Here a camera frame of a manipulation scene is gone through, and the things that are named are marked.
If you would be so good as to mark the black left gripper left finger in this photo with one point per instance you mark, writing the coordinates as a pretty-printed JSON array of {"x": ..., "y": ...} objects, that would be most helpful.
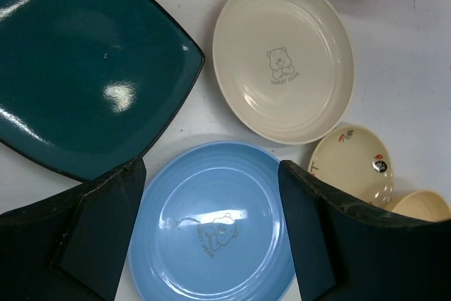
[{"x": 73, "y": 245}]

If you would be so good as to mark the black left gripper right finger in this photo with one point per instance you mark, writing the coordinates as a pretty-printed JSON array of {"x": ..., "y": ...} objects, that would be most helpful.
[{"x": 346, "y": 249}]

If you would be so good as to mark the teal square plate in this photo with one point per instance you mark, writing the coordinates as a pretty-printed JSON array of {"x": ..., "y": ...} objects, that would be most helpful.
[{"x": 87, "y": 85}]

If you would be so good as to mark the small cream patterned plate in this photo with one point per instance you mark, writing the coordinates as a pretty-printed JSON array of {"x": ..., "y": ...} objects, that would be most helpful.
[{"x": 353, "y": 159}]

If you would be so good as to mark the tan bear plate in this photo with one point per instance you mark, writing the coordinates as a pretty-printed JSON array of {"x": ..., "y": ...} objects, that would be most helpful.
[{"x": 424, "y": 205}]

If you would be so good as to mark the blue bear plate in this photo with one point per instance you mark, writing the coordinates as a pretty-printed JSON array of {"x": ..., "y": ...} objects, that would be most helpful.
[{"x": 211, "y": 227}]

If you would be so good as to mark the cream bear plate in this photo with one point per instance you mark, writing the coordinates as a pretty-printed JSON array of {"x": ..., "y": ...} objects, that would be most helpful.
[{"x": 285, "y": 67}]

